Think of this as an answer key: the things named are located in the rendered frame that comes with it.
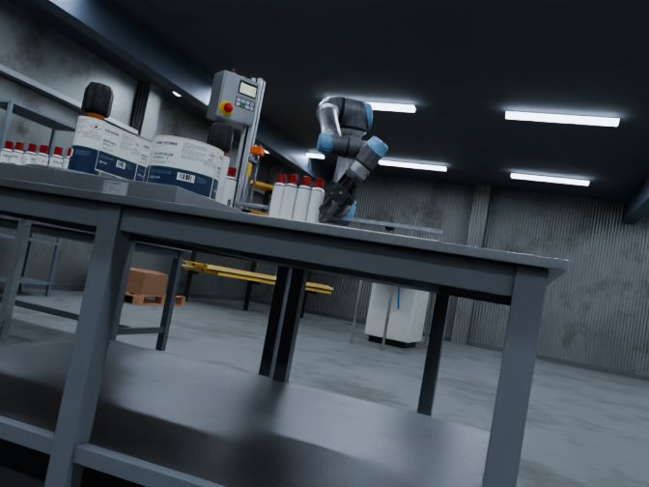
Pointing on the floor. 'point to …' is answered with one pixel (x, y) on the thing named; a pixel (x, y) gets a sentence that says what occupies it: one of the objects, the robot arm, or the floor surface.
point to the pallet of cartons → (139, 283)
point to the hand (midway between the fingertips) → (322, 219)
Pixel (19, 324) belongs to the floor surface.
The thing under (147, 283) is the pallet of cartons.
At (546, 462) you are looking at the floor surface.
